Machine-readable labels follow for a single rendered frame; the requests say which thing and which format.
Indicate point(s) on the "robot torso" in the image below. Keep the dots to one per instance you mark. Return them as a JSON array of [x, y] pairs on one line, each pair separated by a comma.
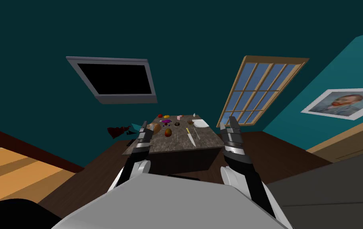
[[168, 206]]

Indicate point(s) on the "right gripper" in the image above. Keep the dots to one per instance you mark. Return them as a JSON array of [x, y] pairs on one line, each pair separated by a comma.
[[232, 137]]

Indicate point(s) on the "light wooden cabinet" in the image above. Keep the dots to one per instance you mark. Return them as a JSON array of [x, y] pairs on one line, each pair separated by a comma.
[[353, 140]]

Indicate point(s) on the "wooden framed window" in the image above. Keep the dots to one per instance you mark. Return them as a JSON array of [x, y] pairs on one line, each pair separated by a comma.
[[257, 92]]

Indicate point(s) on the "dark grey sofa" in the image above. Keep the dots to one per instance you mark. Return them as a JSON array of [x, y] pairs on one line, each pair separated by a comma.
[[327, 194]]

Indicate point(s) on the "grey framed television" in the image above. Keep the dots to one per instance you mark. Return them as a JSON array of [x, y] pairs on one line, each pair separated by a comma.
[[114, 79]]

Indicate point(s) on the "stone top table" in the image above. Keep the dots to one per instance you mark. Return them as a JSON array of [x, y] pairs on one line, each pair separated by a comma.
[[181, 144]]

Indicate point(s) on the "white framed portrait painting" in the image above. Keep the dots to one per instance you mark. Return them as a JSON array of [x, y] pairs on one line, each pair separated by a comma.
[[343, 103]]

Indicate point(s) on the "dark red chair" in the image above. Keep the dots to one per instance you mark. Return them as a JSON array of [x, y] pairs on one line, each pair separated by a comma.
[[118, 131]]

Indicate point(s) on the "white plate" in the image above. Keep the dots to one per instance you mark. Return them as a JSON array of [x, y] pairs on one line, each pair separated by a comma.
[[201, 123]]

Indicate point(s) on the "red yellow mango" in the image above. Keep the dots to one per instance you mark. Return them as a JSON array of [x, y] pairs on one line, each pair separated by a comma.
[[168, 132]]

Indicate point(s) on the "thin silver fork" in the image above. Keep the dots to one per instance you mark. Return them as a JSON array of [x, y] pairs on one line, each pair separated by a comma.
[[196, 133]]

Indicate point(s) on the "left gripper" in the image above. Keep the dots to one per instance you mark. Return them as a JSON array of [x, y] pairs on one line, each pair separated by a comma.
[[144, 136]]

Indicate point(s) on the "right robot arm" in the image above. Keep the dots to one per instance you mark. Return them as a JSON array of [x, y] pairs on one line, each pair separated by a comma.
[[251, 178]]

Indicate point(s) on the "brown bread loaf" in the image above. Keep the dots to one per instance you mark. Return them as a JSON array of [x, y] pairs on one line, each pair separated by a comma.
[[155, 128]]

